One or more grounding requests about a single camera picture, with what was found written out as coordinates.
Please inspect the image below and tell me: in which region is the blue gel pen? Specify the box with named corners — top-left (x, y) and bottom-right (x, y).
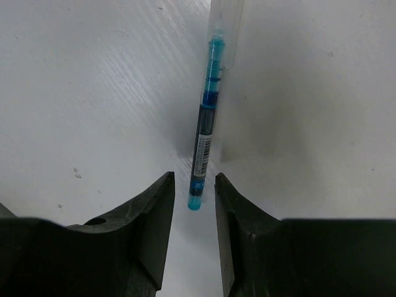
top-left (187, 1), bottom-right (244, 211)

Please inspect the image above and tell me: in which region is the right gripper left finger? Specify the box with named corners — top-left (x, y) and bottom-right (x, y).
top-left (1, 172), bottom-right (175, 296)

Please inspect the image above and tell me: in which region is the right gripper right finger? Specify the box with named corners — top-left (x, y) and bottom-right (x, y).
top-left (215, 174), bottom-right (395, 296)

